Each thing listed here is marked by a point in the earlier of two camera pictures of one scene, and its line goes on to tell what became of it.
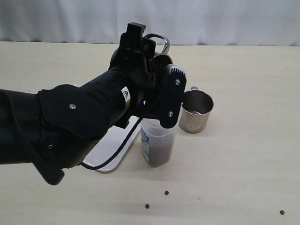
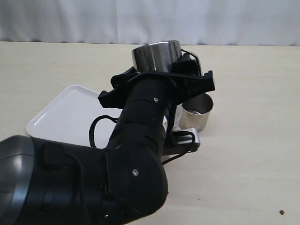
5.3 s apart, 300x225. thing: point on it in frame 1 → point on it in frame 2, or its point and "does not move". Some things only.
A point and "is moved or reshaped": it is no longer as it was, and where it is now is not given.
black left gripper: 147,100 → 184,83
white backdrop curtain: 238,23 does not move
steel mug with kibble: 197,105 does not move
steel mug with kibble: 159,63 is moved or reshaped
